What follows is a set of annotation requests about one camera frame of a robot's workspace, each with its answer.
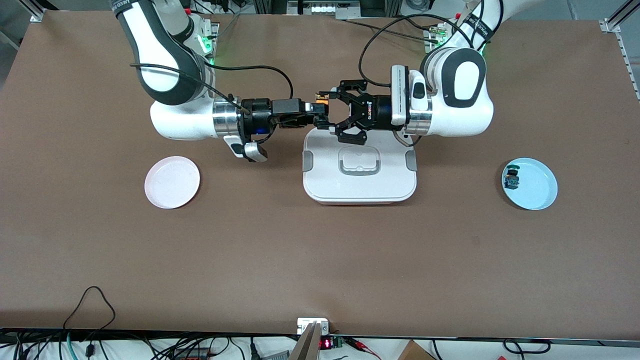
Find red clip leads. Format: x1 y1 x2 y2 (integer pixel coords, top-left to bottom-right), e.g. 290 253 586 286
345 337 382 360

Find light blue round plate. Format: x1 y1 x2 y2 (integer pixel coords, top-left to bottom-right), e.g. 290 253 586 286
501 157 559 211

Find thin black looped cable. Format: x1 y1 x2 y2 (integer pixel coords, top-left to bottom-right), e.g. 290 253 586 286
62 286 117 351

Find pink round plate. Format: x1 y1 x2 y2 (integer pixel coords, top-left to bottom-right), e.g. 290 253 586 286
144 156 201 210

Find silver equipment box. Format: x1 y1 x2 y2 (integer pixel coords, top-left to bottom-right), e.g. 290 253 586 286
287 0 362 21

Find black base power cable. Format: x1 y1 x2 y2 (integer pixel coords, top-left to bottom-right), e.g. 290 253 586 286
345 19 431 39

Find white lunch box grey handle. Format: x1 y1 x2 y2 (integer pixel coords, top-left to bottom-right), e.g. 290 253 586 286
302 127 418 205

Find white mount bracket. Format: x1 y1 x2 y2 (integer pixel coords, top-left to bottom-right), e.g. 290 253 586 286
297 318 330 336

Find orange push-button switch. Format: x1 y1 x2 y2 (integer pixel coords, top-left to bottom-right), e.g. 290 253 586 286
306 91 331 117

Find cardboard box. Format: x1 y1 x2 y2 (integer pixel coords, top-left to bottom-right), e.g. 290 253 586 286
397 340 437 360

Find grey mount beam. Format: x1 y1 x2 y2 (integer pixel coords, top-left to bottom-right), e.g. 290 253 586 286
289 322 323 360

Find aluminium profile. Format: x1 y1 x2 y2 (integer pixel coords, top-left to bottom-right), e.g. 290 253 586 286
19 0 51 24
599 0 640 34

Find perforated aluminium rail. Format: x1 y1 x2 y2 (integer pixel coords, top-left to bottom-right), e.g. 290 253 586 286
618 31 640 103

